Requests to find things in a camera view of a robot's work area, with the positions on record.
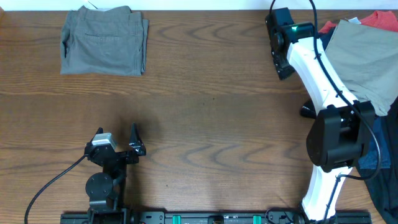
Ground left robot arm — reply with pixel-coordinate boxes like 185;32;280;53
84;123;146;223

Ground red garment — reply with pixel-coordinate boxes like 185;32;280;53
318;10;398;34

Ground khaki beige shorts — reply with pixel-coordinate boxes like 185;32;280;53
326;21;397;116

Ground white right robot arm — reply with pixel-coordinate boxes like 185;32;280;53
265;7;376;223

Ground folded grey trousers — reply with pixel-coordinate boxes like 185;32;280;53
60;6;149;76

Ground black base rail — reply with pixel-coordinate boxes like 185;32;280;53
60;210;372;224

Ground small coiled black cable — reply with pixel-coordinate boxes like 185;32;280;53
264;207;296;224

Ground navy blue garment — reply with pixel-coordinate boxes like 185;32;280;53
319;24;397;223

